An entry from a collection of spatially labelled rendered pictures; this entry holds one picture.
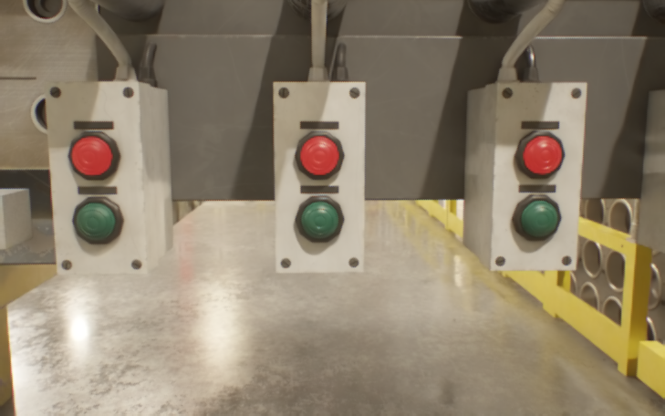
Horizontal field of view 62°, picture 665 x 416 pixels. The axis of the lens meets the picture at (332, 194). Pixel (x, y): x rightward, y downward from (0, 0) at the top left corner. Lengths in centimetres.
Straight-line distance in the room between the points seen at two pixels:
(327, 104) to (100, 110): 17
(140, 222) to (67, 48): 22
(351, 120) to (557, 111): 16
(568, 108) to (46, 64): 47
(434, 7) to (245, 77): 19
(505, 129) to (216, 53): 26
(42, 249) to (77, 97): 25
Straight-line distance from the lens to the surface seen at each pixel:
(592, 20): 62
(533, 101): 46
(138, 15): 56
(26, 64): 62
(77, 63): 60
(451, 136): 54
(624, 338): 188
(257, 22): 56
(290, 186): 43
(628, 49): 60
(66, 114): 47
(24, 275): 110
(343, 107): 43
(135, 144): 45
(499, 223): 46
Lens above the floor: 74
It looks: 8 degrees down
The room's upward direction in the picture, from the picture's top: straight up
